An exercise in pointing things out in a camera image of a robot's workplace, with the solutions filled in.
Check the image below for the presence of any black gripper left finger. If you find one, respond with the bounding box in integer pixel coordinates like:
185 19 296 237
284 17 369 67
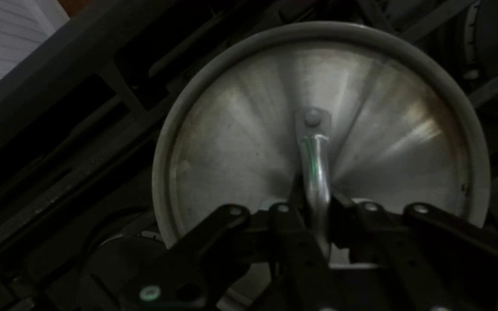
118 175 334 311

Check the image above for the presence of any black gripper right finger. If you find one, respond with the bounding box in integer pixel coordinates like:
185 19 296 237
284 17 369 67
329 192 498 311

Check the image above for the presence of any silver pot lid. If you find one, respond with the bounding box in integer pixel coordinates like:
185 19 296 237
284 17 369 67
151 21 493 309

